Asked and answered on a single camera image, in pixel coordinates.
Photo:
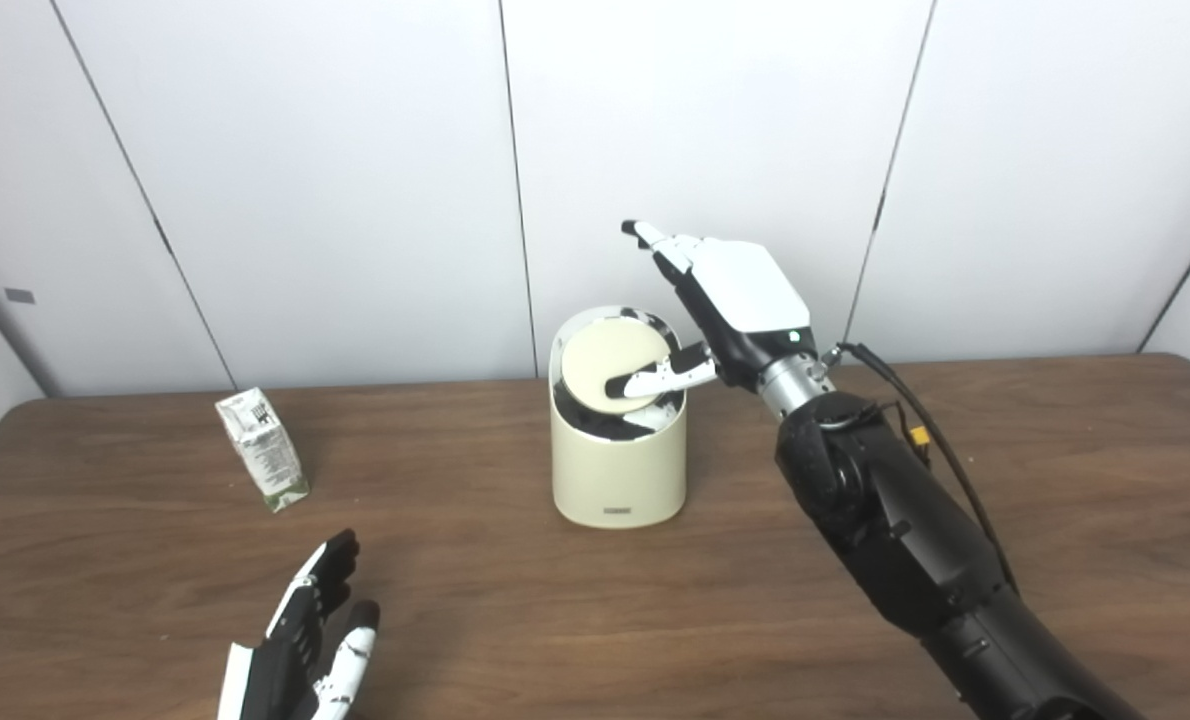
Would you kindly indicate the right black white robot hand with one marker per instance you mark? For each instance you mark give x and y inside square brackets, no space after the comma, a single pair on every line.
[745,290]

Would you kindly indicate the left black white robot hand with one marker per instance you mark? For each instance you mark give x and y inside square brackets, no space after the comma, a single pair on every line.
[290,650]

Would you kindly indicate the cream round bin lid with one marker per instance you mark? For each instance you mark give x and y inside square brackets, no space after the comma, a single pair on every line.
[595,365]

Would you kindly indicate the white green milk carton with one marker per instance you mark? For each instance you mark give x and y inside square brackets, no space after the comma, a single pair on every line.
[263,450]

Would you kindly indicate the cream-colored bin body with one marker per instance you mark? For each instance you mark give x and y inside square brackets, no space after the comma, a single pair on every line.
[617,470]

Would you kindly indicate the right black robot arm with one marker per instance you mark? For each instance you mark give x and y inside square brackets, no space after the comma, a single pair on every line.
[895,520]

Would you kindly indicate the small gray wall label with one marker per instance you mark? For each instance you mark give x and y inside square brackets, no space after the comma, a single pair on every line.
[20,296]

